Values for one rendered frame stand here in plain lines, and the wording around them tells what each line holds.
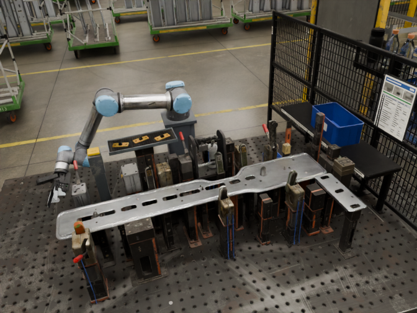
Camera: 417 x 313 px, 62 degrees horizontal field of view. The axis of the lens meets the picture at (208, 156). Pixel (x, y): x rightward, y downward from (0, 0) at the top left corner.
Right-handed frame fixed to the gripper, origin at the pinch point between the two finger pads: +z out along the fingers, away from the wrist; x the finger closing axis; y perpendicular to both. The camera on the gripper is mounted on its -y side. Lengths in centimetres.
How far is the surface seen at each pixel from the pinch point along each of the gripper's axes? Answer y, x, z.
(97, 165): 14.3, -26.2, -16.8
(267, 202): 80, -83, 8
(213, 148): 65, -62, -26
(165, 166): 43, -49, -15
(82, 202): 9.5, -26.2, 4.8
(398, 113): 128, -133, -34
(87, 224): 10.3, -36.6, 18.1
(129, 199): 28.0, -39.8, 3.7
